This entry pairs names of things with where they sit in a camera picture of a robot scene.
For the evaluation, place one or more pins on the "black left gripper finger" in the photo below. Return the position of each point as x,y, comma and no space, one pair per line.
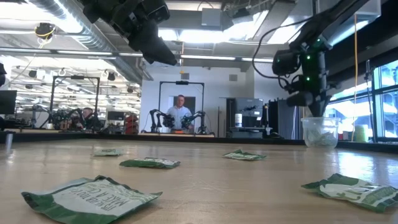
152,54
158,43

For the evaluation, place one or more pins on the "green white sweetener packet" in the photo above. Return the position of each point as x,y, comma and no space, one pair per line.
90,199
244,155
351,193
107,152
149,163

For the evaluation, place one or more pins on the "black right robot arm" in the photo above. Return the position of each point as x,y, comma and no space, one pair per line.
335,15

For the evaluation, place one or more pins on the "black background robot arm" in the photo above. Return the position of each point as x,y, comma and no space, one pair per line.
154,118
202,119

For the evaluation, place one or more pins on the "clear plastic cup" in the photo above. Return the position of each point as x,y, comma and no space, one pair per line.
320,138

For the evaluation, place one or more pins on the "black cabinet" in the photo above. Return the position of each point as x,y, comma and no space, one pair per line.
284,118

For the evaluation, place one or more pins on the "yellow-green container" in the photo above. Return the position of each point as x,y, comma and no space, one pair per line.
361,133

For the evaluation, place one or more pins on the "long ceiling light strip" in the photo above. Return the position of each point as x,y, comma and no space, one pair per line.
205,57

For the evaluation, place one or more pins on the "grey ceiling box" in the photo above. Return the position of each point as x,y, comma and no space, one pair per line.
211,17

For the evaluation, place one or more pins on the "person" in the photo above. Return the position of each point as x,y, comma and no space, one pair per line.
178,115
87,113

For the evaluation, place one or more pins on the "grey cabinet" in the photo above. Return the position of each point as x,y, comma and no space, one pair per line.
248,107

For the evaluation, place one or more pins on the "red tool cart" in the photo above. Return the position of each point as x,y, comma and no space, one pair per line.
132,124

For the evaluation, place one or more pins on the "white canister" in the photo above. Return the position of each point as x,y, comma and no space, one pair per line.
238,119

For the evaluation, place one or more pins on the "black monitor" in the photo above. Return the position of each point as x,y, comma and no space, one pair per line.
7,102

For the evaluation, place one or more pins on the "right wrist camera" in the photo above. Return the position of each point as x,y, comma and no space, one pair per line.
298,99

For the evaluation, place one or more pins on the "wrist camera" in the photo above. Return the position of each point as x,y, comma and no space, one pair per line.
158,13
298,99

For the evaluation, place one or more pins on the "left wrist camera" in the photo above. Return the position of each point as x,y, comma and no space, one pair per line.
158,13

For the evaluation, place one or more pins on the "black gantry frame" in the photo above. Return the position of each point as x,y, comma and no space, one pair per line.
182,82
74,77

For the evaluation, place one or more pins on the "silver ventilation duct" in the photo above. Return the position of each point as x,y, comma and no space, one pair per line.
93,37

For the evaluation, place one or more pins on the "black window frame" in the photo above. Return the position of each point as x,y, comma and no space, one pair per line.
374,109

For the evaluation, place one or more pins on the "black aluminium table frame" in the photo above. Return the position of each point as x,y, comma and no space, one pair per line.
62,137

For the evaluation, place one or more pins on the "grey metal post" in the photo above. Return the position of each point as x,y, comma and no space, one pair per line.
9,140

